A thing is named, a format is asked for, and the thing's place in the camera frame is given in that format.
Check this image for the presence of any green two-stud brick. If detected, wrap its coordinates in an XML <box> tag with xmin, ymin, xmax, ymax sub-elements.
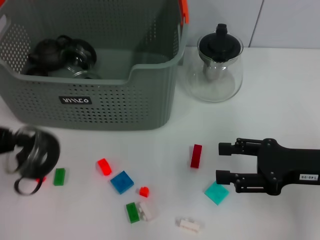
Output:
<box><xmin>125</xmin><ymin>201</ymin><xmax>141</xmax><ymax>224</ymax></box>
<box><xmin>53</xmin><ymin>167</ymin><xmax>67</xmax><ymax>187</ymax></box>

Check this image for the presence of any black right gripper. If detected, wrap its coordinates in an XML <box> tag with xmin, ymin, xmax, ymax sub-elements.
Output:
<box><xmin>215</xmin><ymin>137</ymin><xmax>320</xmax><ymax>196</ymax></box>

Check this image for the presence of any bright red curved brick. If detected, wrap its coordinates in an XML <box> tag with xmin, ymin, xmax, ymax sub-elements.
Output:
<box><xmin>96</xmin><ymin>157</ymin><xmax>113</xmax><ymax>177</ymax></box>

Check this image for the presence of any orange bin handle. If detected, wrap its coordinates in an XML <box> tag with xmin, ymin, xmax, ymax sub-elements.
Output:
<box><xmin>177</xmin><ymin>0</ymin><xmax>190</xmax><ymax>25</ymax></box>

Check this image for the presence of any glass teacup black holder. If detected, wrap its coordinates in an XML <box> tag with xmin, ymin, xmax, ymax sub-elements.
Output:
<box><xmin>71</xmin><ymin>69</ymin><xmax>103</xmax><ymax>80</ymax></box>
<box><xmin>4</xmin><ymin>125</ymin><xmax>61</xmax><ymax>196</ymax></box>
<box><xmin>56</xmin><ymin>34</ymin><xmax>98</xmax><ymax>72</ymax></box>

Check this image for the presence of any glass teapot black lid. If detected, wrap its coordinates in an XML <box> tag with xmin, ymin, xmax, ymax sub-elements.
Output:
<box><xmin>186</xmin><ymin>23</ymin><xmax>245</xmax><ymax>103</ymax></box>

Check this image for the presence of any grey-green perforated storage bin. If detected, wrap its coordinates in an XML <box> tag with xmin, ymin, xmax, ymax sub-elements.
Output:
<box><xmin>0</xmin><ymin>0</ymin><xmax>190</xmax><ymax>131</ymax></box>

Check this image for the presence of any dark clay teapot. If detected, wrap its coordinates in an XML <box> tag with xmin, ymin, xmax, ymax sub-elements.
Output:
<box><xmin>24</xmin><ymin>38</ymin><xmax>63</xmax><ymax>77</ymax></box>

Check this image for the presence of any dark red long brick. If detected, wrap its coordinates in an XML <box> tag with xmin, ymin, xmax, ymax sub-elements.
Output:
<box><xmin>189</xmin><ymin>144</ymin><xmax>203</xmax><ymax>169</ymax></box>

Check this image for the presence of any blue square brick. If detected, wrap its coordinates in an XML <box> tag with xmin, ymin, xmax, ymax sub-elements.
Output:
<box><xmin>109</xmin><ymin>170</ymin><xmax>135</xmax><ymax>195</ymax></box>

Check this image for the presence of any teal square brick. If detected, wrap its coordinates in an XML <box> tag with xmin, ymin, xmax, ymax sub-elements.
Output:
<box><xmin>204</xmin><ymin>181</ymin><xmax>230</xmax><ymax>206</ymax></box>

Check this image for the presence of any white two-stud brick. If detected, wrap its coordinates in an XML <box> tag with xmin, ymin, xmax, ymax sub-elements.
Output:
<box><xmin>137</xmin><ymin>201</ymin><xmax>157</xmax><ymax>222</ymax></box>
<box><xmin>176</xmin><ymin>216</ymin><xmax>203</xmax><ymax>235</ymax></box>

